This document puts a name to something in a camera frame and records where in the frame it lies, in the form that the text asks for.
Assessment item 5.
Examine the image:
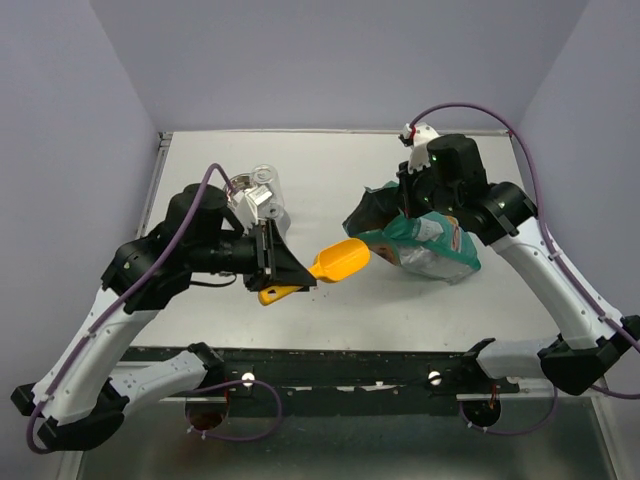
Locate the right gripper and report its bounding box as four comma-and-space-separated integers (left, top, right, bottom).
392, 155, 460, 219

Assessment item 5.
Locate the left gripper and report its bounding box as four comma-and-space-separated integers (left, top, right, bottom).
186, 218, 317, 295

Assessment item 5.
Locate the yellow plastic scoop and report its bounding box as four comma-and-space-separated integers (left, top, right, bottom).
258, 238, 370, 306

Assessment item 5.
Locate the green pet food bag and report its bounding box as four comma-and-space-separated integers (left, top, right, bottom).
342, 182, 481, 284

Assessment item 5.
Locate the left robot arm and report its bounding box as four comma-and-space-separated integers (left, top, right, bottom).
11, 184, 316, 454

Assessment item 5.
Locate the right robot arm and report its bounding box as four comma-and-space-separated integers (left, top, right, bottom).
397, 125, 639, 396

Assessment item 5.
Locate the grey double bowl feeder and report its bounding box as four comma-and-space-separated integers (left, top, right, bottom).
223, 165, 291, 237

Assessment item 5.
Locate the clear plastic water bottle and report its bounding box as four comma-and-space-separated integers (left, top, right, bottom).
251, 164, 285, 219

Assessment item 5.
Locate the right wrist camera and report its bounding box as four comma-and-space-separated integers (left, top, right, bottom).
399, 123, 440, 174

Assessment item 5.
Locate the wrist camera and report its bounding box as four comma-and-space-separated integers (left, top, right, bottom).
231, 185, 273, 229
399, 123, 440, 174

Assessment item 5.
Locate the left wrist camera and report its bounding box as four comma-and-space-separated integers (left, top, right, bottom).
231, 185, 273, 229

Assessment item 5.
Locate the aluminium frame profile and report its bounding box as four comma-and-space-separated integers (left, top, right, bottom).
79, 354, 612, 401

